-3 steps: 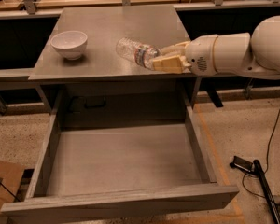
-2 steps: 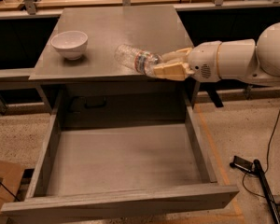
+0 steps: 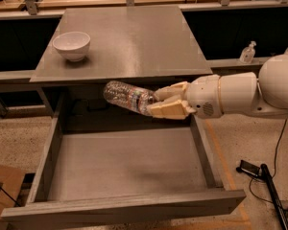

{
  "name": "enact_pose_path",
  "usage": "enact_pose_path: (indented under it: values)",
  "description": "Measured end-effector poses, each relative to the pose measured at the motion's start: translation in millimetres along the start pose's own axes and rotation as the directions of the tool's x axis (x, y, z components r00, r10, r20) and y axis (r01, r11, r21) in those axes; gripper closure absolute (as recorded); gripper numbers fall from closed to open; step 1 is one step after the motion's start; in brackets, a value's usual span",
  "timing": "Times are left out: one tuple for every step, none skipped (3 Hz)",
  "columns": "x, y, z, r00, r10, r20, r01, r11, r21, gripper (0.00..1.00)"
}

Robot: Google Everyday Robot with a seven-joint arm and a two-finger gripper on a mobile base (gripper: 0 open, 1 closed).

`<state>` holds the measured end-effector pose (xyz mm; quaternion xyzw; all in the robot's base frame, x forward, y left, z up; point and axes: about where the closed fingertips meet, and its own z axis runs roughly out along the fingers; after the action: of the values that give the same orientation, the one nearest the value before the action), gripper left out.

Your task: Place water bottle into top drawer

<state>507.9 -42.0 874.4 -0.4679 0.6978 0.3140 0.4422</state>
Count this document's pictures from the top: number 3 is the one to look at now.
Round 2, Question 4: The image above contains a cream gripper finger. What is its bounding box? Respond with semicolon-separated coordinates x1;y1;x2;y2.
147;100;196;120
155;81;189;101

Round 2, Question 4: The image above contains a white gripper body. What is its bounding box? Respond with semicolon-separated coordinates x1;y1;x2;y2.
186;75;222;119

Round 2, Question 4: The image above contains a clear plastic water bottle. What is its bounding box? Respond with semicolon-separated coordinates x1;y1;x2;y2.
103;80;156;116

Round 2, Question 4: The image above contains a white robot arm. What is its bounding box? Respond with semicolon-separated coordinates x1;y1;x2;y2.
147;54;288;120

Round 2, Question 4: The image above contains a grey cabinet with flat top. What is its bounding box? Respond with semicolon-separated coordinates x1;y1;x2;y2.
31;6;211;132

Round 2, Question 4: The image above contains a clear hand sanitizer bottle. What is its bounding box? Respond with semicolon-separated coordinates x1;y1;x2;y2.
239;41;256;63

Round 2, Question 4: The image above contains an open grey top drawer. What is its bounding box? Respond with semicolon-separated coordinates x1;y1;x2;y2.
2;93;246;230

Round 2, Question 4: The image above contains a white ceramic bowl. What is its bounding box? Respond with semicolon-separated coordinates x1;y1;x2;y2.
52;32;90;62

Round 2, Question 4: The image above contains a brown cardboard box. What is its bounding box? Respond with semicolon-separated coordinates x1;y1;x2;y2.
0;165;25;230

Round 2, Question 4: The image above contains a black cable on floor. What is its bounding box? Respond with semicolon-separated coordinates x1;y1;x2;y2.
248;118;288;230

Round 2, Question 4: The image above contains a black drawer handle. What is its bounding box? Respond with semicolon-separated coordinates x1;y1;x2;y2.
71;99;109;116

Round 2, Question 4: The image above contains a grey metal rail shelf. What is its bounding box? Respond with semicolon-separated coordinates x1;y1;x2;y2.
0;1;288;92

